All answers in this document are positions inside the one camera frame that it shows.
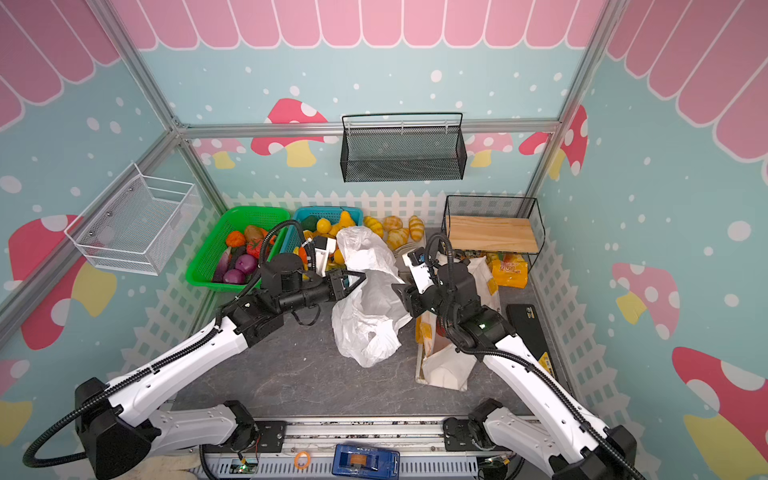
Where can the bread roll left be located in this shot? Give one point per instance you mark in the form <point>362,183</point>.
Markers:
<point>374,225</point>

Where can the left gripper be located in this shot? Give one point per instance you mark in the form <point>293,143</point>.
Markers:
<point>337,283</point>

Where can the yellow snack package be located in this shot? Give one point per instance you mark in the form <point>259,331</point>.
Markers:
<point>509,270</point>

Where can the blue device on rail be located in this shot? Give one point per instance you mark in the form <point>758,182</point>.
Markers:
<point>364,462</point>

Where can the teal plastic basket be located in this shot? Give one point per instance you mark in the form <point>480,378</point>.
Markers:
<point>316,220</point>

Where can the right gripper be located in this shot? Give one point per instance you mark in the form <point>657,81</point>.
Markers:
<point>411,297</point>

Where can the green plastic basket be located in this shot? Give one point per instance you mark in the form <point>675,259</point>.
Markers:
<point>200,272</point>

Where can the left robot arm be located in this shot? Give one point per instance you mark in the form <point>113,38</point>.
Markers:
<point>115,425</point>

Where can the white tote bag yellow handles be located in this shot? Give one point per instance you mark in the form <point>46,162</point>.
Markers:
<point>439,363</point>

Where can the orange bell pepper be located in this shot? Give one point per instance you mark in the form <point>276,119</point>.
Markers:
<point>236,239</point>

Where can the purple eggplant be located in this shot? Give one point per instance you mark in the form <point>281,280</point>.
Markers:
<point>222,266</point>

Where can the black flat box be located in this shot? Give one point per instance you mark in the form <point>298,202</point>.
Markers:
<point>525,320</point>

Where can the yellow pear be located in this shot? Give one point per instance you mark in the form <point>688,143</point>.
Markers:
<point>346,220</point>

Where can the black mesh wall basket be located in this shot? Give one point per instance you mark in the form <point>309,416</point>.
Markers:
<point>403,147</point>

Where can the bread roll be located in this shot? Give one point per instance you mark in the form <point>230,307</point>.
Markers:
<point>374,225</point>
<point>416,228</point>

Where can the croissant bread centre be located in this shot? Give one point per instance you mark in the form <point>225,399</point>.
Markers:
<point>397,238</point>

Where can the white plastic grocery bag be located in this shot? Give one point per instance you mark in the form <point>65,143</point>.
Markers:
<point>366,323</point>

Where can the bread roll right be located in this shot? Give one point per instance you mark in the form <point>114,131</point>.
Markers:
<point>416,228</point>

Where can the black wire shelf wooden board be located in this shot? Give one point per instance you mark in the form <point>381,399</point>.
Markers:
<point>502,223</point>

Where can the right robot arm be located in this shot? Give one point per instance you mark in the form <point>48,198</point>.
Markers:
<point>568,441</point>

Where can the white wire wall basket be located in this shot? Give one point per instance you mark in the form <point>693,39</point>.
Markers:
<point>136,224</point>

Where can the purple onion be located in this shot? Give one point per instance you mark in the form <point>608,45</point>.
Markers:
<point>246,264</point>

